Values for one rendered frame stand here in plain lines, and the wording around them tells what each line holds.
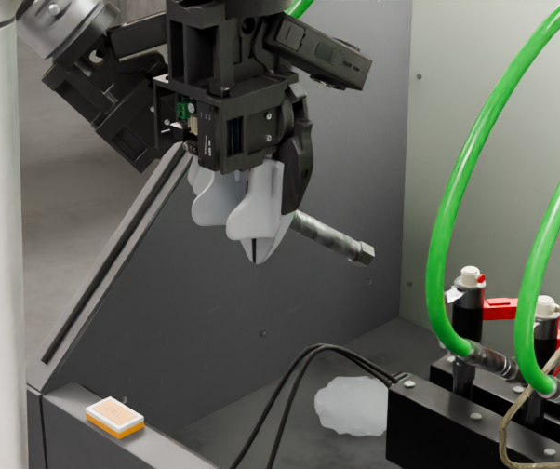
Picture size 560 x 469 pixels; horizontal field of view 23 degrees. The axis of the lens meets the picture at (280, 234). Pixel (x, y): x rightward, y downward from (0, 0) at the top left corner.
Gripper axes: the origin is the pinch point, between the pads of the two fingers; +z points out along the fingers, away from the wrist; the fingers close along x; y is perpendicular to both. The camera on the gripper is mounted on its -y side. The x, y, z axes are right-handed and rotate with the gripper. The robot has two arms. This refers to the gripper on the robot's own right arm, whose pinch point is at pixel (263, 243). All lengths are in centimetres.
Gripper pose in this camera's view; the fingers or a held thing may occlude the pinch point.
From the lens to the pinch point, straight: 101.0
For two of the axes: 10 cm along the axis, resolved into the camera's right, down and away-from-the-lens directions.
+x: 7.1, 3.0, -6.4
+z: 0.0, 9.1, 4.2
